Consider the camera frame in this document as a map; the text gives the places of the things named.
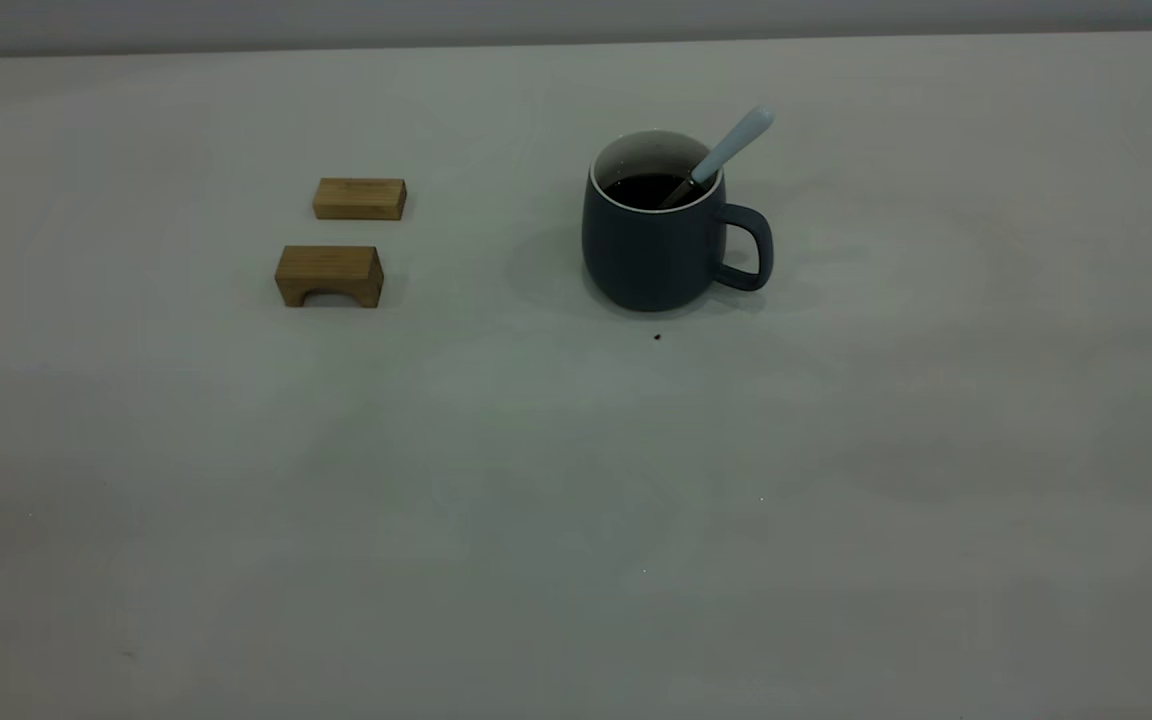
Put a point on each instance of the dark grey ceramic mug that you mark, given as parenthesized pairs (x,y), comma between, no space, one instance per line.
(651,260)

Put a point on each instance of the flat rectangular wooden block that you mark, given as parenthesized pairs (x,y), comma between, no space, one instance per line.
(361,198)

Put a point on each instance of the arched wooden block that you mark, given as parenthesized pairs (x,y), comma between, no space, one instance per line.
(328,265)

